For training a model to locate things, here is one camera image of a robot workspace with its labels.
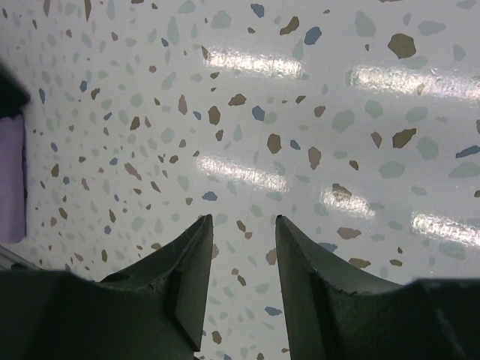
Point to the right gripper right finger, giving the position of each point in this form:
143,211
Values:
307,273

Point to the folded lavender t shirt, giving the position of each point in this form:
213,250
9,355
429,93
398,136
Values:
13,200

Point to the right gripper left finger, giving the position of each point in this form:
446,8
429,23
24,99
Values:
165,293

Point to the black t shirt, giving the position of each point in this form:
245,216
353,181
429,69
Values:
13,94

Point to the aluminium extrusion rail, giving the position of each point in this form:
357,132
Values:
11,261

